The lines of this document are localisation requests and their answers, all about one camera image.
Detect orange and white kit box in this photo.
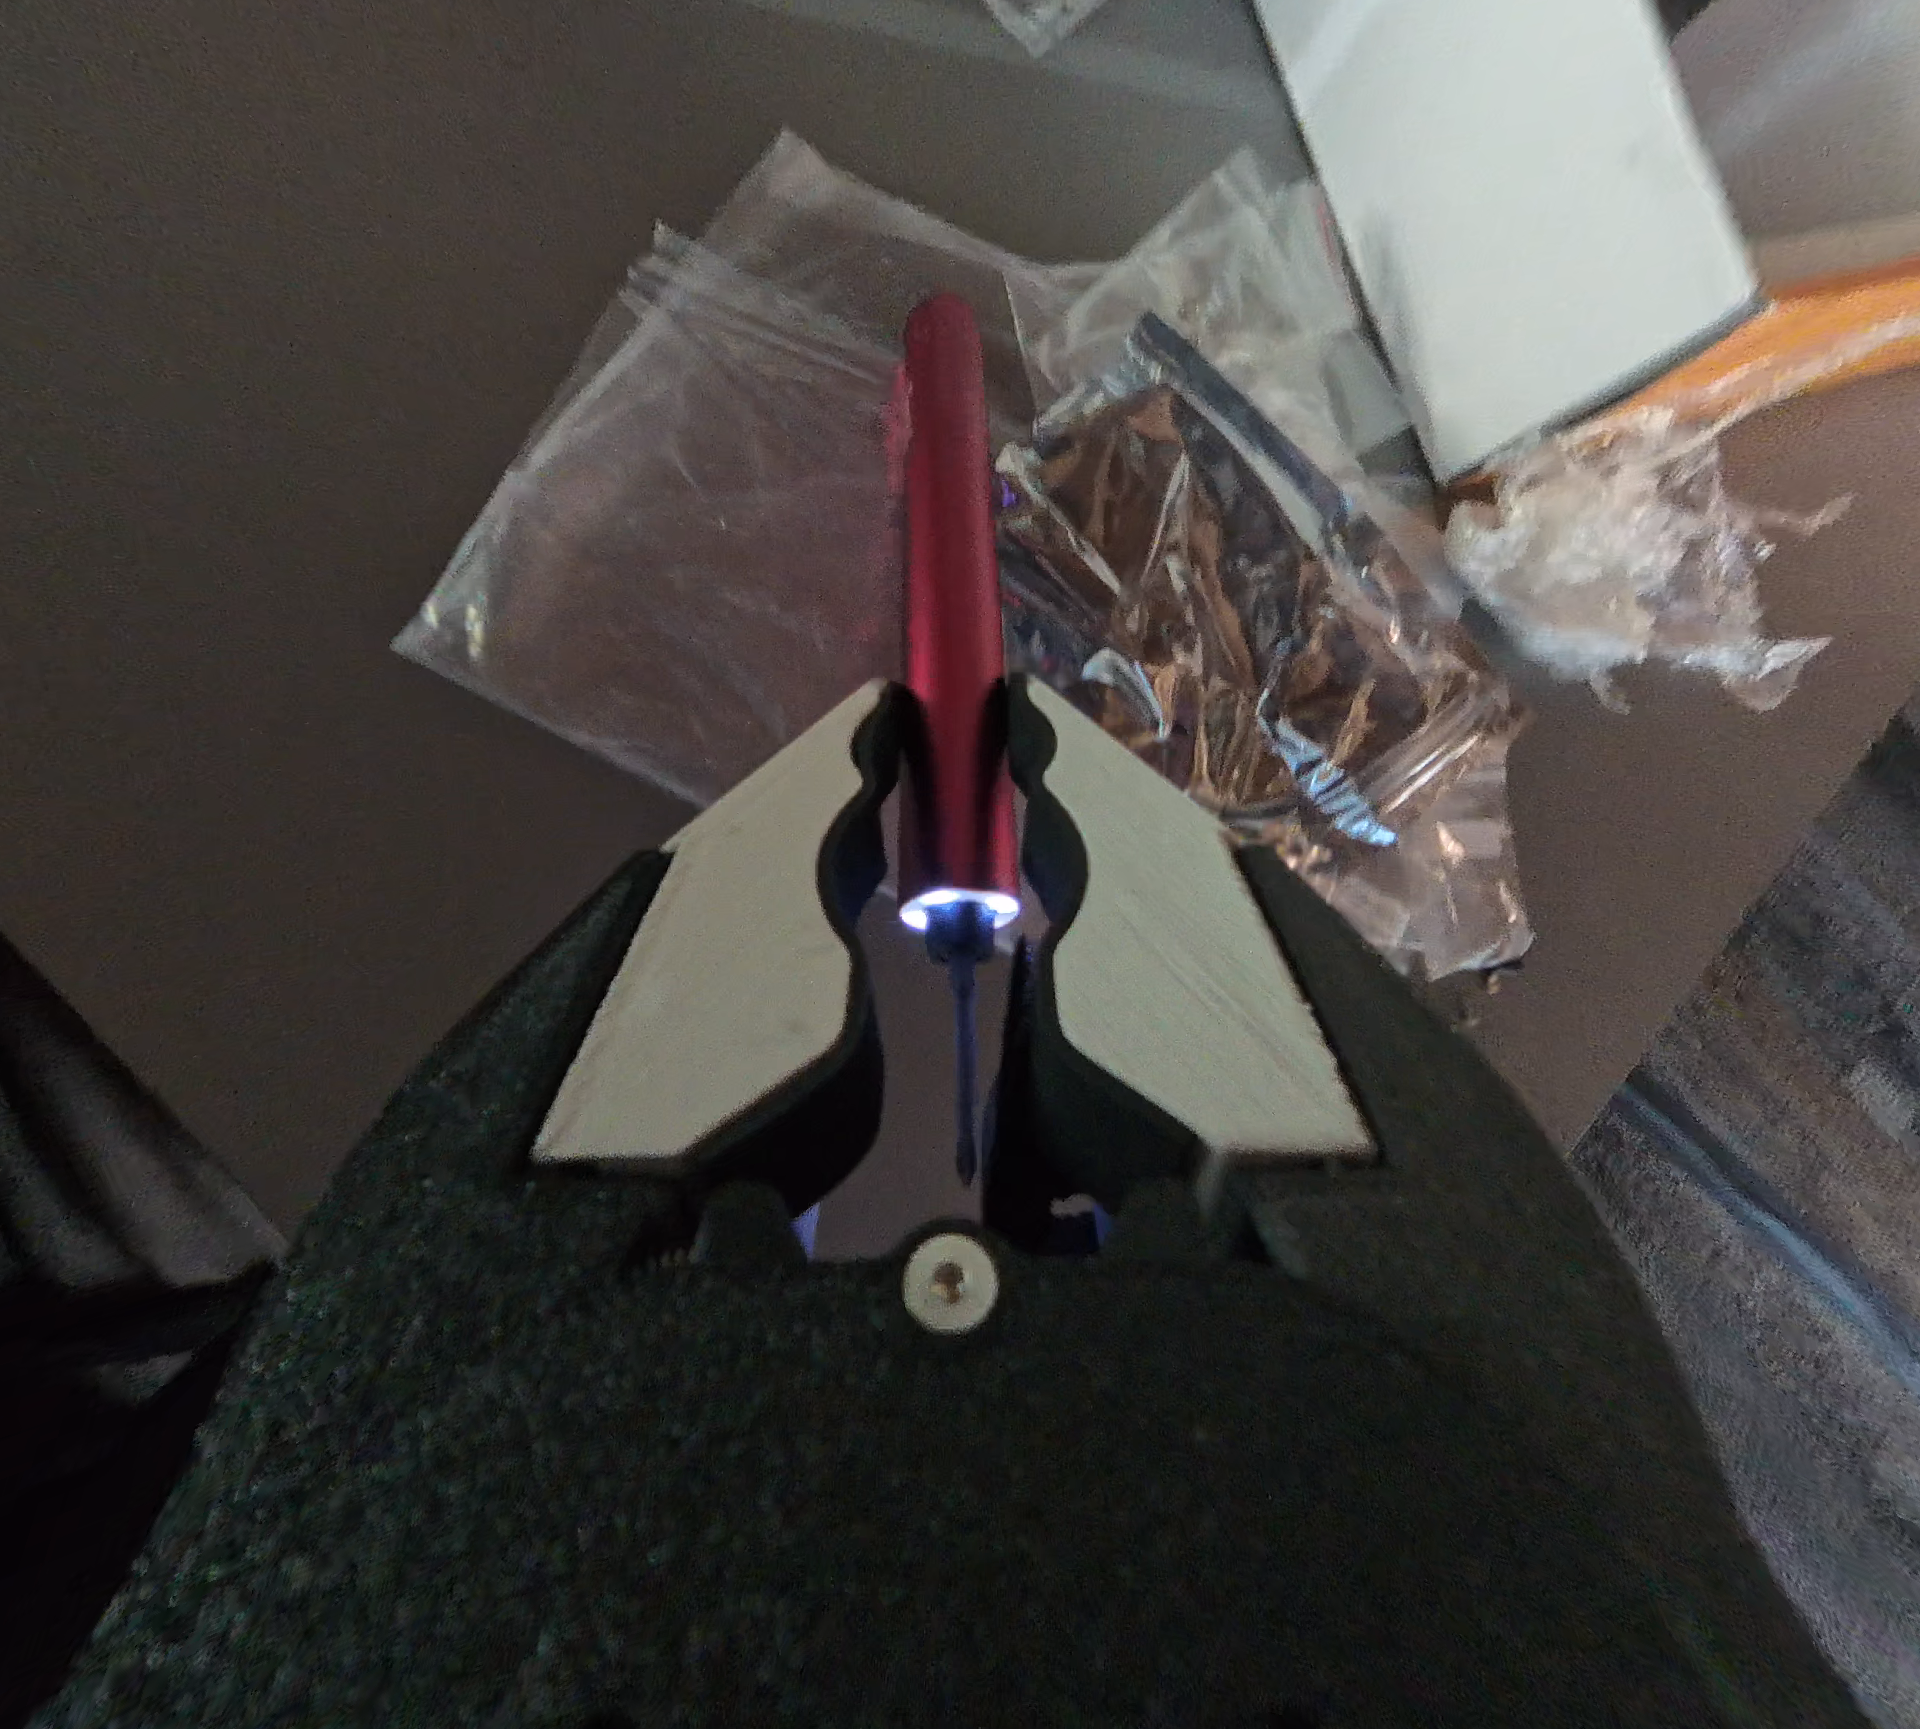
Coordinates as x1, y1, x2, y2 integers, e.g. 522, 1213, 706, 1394
1176, 0, 1920, 499

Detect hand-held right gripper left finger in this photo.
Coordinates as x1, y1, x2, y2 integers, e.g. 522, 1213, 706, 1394
532, 678, 919, 1183

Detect crumpled clear plastic wrap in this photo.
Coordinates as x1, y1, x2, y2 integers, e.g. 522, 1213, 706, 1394
1446, 407, 1853, 711

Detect person's dark pants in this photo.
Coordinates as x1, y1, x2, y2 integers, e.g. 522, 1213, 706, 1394
0, 927, 288, 1729

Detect grey desk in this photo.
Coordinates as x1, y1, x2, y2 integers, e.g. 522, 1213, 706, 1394
0, 0, 1920, 1250

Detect large clear zip bag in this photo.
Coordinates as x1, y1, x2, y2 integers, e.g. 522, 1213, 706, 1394
392, 126, 1051, 809

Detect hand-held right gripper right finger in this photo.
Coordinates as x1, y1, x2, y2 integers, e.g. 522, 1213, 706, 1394
989, 676, 1382, 1208

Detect red electric screwdriver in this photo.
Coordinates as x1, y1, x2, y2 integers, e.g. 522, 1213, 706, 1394
893, 291, 1029, 1183

